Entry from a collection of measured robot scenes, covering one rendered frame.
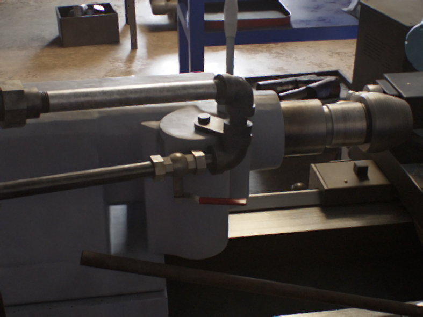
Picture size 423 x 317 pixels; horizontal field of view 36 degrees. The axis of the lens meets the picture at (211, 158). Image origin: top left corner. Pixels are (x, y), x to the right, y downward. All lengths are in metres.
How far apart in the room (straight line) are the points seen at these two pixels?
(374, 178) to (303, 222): 0.17
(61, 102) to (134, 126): 0.19
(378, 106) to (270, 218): 0.35
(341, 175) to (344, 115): 0.34
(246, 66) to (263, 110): 3.34
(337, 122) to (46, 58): 3.68
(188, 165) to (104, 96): 0.14
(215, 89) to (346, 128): 0.28
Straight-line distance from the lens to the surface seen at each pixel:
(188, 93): 0.69
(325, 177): 1.24
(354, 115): 0.93
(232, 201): 0.75
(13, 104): 0.62
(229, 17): 0.83
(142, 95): 0.67
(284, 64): 4.26
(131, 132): 0.81
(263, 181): 2.91
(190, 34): 2.68
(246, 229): 1.15
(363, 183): 1.24
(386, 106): 0.94
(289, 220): 1.18
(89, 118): 0.81
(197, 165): 0.73
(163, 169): 0.71
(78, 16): 4.61
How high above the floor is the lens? 1.50
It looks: 29 degrees down
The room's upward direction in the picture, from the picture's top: straight up
